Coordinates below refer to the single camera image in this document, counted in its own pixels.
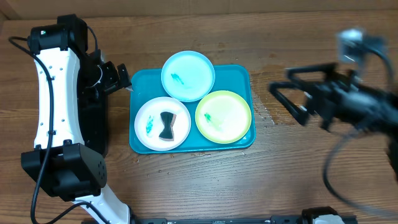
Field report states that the teal plastic serving tray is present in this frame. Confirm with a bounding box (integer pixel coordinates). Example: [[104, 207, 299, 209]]
[[129, 64, 256, 154]]

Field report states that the white plate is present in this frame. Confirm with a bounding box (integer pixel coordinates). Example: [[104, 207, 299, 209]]
[[134, 96, 192, 151]]

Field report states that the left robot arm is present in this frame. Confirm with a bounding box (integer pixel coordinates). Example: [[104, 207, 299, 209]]
[[21, 14, 134, 223]]

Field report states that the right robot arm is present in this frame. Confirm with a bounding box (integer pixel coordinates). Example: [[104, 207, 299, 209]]
[[269, 63, 397, 172]]

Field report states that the yellow-green plate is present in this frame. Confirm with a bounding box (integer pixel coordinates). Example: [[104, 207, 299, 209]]
[[195, 90, 252, 144]]

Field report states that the light blue plate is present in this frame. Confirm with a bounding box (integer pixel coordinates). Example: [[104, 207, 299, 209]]
[[160, 50, 215, 102]]

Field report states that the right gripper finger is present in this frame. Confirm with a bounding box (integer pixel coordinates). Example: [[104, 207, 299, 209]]
[[285, 62, 339, 83], [269, 82, 310, 126]]

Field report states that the black rectangular tray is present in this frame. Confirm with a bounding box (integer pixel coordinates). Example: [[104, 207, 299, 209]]
[[77, 79, 108, 157]]

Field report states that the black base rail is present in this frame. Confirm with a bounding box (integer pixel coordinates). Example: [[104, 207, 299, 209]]
[[131, 207, 358, 224]]

